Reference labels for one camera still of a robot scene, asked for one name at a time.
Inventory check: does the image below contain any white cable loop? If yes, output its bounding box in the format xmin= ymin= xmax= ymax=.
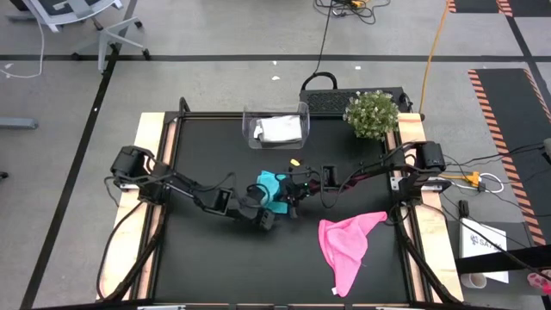
xmin=478 ymin=171 xmax=505 ymax=194

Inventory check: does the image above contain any long black cable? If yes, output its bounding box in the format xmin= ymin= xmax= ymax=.
xmin=300 ymin=0 xmax=339 ymax=92

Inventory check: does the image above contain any yellow cable connector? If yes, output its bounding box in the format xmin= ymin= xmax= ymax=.
xmin=445 ymin=170 xmax=481 ymax=187

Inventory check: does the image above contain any pink spotted object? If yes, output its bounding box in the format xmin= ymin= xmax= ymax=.
xmin=527 ymin=269 xmax=551 ymax=296

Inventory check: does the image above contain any beige tape roll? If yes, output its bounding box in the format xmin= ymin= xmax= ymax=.
xmin=460 ymin=272 xmax=487 ymax=289

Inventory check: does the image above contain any long yellow cable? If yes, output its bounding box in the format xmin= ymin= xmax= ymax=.
xmin=419 ymin=0 xmax=451 ymax=114

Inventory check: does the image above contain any white office chair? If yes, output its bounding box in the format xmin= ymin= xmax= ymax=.
xmin=6 ymin=0 xmax=152 ymax=74

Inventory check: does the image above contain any small potted artificial plant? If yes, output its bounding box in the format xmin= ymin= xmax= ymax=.
xmin=342 ymin=89 xmax=399 ymax=141

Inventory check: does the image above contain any grey waffle towel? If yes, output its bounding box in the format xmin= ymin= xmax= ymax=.
xmin=252 ymin=115 xmax=303 ymax=144

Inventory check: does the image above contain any black flat beam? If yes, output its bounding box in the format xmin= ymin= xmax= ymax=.
xmin=455 ymin=244 xmax=551 ymax=276

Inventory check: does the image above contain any wooden side board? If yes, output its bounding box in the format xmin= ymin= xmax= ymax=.
xmin=385 ymin=112 xmax=465 ymax=302
xmin=96 ymin=111 xmax=177 ymax=301

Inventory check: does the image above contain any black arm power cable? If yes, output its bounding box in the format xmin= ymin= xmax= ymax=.
xmin=95 ymin=200 xmax=145 ymax=301

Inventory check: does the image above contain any black perforated metal box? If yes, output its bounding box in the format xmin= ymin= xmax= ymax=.
xmin=299 ymin=86 xmax=413 ymax=117

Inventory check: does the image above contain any black hazard-striped floor mat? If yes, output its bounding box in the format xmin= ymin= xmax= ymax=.
xmin=467 ymin=67 xmax=551 ymax=247
xmin=446 ymin=0 xmax=551 ymax=18

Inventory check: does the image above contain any white printed cardboard box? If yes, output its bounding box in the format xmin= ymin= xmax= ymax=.
xmin=458 ymin=217 xmax=510 ymax=284

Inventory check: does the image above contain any black aluminium table frame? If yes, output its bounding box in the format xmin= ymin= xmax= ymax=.
xmin=96 ymin=96 xmax=464 ymax=310

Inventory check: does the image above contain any tangled black cable bundle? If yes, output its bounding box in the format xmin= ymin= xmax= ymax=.
xmin=313 ymin=0 xmax=391 ymax=26

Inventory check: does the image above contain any pink microfiber towel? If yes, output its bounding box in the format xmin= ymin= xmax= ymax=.
xmin=317 ymin=210 xmax=388 ymax=299

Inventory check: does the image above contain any clear plastic bin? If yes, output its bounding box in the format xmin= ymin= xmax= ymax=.
xmin=241 ymin=102 xmax=310 ymax=151

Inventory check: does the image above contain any teal microfiber towel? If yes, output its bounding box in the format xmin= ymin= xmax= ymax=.
xmin=257 ymin=170 xmax=290 ymax=215

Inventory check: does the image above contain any thin white floor cable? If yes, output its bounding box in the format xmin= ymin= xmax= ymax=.
xmin=0 ymin=16 xmax=46 ymax=80

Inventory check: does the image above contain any grey metal bar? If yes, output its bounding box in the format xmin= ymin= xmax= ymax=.
xmin=0 ymin=118 xmax=40 ymax=131

